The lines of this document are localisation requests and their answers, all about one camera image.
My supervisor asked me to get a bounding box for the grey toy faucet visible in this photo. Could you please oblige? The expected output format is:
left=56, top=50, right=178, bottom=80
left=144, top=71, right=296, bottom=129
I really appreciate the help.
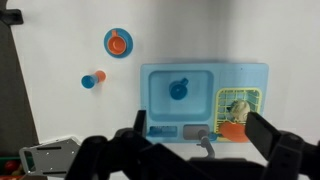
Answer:
left=195, top=128, right=217, bottom=160

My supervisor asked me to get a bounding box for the light blue toy sink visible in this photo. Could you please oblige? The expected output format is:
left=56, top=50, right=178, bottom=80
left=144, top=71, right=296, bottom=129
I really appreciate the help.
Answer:
left=139, top=62, right=270, bottom=145

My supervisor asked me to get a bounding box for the shelf with colourful toys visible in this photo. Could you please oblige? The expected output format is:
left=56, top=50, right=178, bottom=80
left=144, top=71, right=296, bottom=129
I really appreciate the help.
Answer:
left=0, top=155, right=35, bottom=180

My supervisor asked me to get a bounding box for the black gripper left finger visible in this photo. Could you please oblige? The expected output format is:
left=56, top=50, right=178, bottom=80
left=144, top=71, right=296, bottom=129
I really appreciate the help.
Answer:
left=64, top=109, right=208, bottom=180

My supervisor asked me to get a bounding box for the blue tumbler cup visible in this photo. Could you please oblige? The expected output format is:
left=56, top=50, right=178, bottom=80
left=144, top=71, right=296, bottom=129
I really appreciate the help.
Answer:
left=80, top=74, right=100, bottom=90

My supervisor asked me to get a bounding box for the orange tumbler cup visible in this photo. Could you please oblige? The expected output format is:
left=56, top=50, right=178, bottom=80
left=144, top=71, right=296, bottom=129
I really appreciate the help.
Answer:
left=94, top=69, right=108, bottom=84

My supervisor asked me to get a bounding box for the yellow dish rack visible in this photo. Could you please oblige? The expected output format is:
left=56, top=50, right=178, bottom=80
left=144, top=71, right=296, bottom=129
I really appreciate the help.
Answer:
left=214, top=86, right=264, bottom=143

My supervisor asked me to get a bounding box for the black clamp bar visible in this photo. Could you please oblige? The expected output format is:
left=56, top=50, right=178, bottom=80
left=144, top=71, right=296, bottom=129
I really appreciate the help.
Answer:
left=0, top=8, right=25, bottom=26

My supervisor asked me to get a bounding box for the pale crumpled toy item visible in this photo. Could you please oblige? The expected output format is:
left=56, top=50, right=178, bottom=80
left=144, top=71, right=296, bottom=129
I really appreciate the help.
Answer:
left=229, top=98, right=251, bottom=123

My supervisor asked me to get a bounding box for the blue mug with handle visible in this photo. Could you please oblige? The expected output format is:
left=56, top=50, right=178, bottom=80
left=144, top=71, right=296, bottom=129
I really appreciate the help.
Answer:
left=168, top=77, right=190, bottom=101

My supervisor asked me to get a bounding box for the blue saucer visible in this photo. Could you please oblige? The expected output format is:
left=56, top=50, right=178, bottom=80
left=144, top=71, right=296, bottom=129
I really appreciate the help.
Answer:
left=103, top=27, right=135, bottom=60

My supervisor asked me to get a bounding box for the orange mug with handle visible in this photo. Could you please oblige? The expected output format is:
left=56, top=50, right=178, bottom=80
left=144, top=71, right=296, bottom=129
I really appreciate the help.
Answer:
left=106, top=29, right=128, bottom=56

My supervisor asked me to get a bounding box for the grey metal mounting plate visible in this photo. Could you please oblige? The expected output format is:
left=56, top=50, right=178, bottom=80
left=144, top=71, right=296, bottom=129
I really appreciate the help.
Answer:
left=18, top=135, right=83, bottom=178

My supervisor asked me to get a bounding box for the orange toy plate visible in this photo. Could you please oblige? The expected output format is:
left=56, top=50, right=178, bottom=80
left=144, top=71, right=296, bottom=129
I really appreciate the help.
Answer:
left=219, top=121, right=251, bottom=144

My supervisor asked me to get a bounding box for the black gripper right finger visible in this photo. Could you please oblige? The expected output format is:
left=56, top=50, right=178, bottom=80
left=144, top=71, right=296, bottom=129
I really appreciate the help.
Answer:
left=244, top=111, right=320, bottom=180

